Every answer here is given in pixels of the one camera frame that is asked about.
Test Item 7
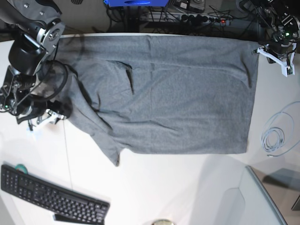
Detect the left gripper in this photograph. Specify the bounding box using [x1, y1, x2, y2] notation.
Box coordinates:
[252, 42, 297, 77]

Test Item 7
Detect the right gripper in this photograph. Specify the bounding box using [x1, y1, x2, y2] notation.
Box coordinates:
[16, 100, 72, 135]

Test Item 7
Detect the grey t-shirt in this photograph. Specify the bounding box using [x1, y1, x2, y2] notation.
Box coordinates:
[58, 36, 258, 165]

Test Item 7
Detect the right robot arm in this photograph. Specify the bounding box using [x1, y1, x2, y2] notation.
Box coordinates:
[0, 0, 71, 132]

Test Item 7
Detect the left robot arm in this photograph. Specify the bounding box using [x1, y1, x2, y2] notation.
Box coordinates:
[238, 0, 300, 77]

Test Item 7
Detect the green tape roll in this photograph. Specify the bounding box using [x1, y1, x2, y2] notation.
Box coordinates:
[15, 164, 28, 174]

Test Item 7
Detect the black power strip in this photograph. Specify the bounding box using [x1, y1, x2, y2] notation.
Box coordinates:
[180, 14, 233, 26]

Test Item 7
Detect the black computer keyboard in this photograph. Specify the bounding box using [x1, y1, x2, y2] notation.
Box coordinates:
[0, 165, 110, 225]

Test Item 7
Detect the blue box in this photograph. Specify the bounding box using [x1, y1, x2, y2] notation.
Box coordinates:
[104, 0, 169, 7]

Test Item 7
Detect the round brass object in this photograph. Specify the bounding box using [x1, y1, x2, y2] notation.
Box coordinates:
[151, 219, 175, 225]

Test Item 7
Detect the coiled light blue cable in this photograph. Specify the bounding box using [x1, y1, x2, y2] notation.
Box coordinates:
[261, 101, 300, 157]

